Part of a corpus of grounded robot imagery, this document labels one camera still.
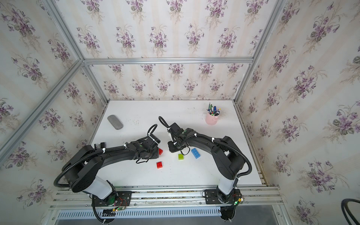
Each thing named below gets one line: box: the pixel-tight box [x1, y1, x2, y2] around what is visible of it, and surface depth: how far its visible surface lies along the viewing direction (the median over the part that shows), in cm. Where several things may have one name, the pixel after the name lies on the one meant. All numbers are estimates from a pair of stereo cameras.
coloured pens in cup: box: [207, 102, 221, 116], surface depth 102 cm
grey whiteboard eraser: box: [107, 114, 124, 130], surface depth 105 cm
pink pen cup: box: [205, 107, 221, 126], surface depth 101 cm
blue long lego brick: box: [190, 147, 201, 159], surface depth 90 cm
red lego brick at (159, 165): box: [156, 161, 163, 169], surface depth 86 cm
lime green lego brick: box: [178, 153, 185, 160], surface depth 89 cm
